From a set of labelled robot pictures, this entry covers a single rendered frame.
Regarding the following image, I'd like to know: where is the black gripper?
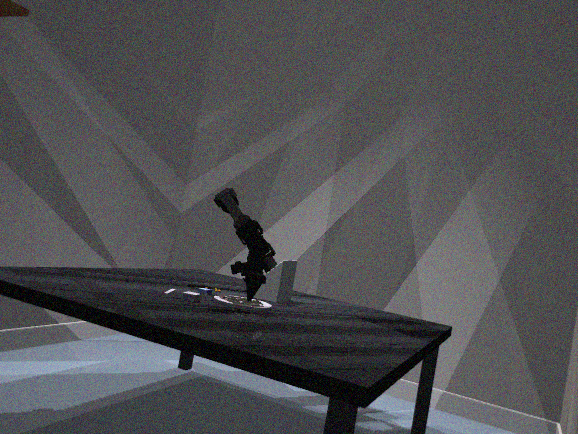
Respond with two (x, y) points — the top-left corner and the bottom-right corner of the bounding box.
(241, 254), (266, 301)

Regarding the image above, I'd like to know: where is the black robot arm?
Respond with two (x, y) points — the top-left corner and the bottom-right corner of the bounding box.
(214, 187), (278, 274)

